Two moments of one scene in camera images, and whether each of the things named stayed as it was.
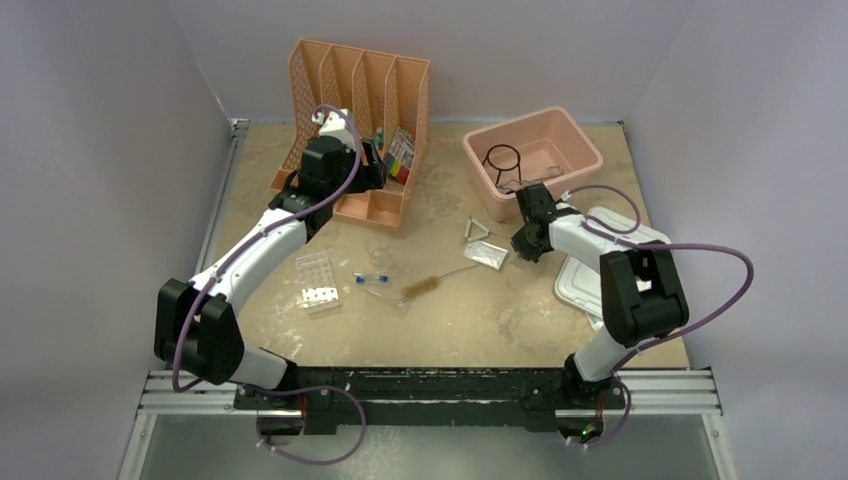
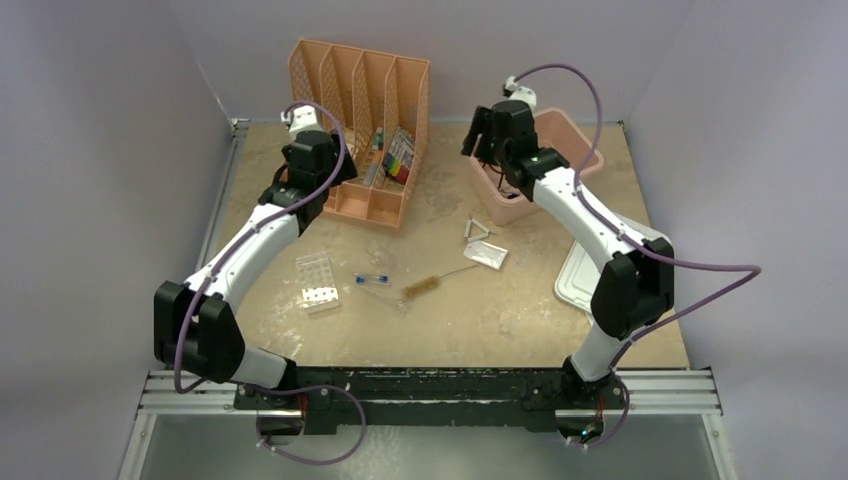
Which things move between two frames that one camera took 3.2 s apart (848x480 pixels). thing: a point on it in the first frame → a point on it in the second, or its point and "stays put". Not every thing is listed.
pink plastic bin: [547, 148] stays put
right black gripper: [520, 244] → [481, 124]
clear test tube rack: [319, 291] stays put
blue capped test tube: [380, 279] stays put
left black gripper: [371, 175] → [345, 173]
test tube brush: [426, 284] stays put
